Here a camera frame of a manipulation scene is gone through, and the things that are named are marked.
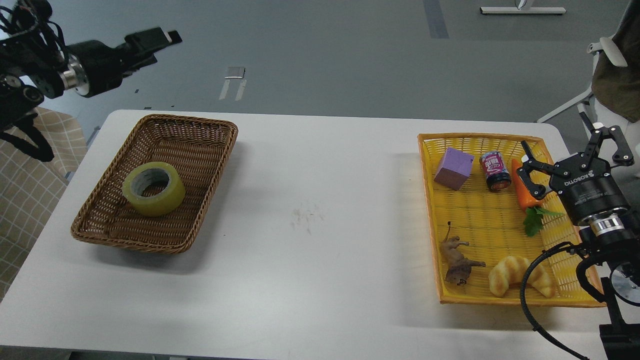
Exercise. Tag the brown toy animal figure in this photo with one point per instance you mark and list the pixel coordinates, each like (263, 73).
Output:
(459, 266)

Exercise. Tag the beige checkered cloth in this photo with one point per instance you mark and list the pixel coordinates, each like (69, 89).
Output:
(30, 189)

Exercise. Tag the brown wicker basket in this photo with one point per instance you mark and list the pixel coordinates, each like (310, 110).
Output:
(199, 149)

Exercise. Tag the person in olive clothing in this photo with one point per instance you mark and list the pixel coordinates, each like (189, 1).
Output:
(617, 87)

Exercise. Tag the white office chair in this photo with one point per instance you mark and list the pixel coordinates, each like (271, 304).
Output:
(585, 95)

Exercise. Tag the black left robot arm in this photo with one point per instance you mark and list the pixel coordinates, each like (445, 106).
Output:
(36, 63)

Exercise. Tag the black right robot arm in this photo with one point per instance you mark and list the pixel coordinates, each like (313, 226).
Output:
(609, 229)

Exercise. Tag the small purple drink can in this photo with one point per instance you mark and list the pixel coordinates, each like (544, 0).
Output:
(495, 171)

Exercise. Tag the yellow plastic basket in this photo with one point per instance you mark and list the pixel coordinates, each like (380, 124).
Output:
(492, 222)

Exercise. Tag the purple cube block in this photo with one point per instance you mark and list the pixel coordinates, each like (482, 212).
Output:
(454, 168)

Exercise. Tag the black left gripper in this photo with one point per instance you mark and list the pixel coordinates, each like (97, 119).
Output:
(103, 68)

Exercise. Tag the orange toy carrot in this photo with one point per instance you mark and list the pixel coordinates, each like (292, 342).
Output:
(532, 208)

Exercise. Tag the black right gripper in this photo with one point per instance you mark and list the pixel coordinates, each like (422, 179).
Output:
(587, 187)

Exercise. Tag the white stand base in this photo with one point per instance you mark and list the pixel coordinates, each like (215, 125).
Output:
(522, 7)

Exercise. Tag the yellow tape roll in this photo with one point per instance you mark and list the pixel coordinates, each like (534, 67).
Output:
(154, 189)

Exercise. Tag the toy croissant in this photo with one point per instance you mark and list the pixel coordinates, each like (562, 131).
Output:
(511, 270)

